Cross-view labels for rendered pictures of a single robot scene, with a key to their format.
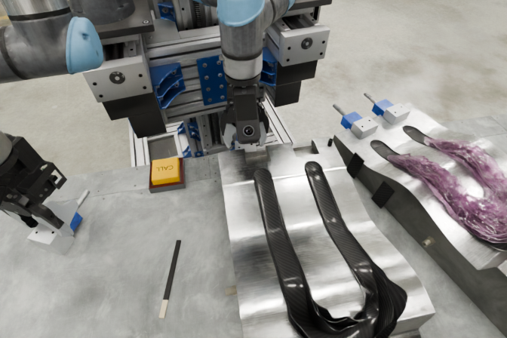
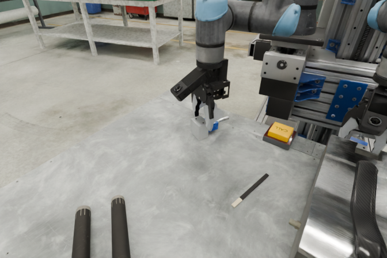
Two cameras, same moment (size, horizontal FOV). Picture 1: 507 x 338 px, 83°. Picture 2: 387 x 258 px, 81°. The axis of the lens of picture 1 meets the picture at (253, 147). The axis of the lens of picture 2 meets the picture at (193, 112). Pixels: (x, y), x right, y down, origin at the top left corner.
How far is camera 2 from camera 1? 0.21 m
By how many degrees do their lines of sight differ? 37
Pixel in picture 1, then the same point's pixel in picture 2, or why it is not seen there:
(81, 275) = (201, 154)
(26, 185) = (213, 84)
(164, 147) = not seen: hidden behind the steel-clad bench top
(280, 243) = (363, 217)
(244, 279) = (318, 208)
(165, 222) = (263, 159)
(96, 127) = not seen: hidden behind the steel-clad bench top
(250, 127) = (378, 119)
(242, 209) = (336, 175)
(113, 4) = (303, 25)
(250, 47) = not seen: outside the picture
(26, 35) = (266, 4)
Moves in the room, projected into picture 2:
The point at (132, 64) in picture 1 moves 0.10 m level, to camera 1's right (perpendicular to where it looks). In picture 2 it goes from (296, 59) to (327, 67)
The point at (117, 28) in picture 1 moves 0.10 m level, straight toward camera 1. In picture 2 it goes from (298, 37) to (299, 45)
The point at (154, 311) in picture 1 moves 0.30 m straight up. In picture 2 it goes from (230, 200) to (246, 84)
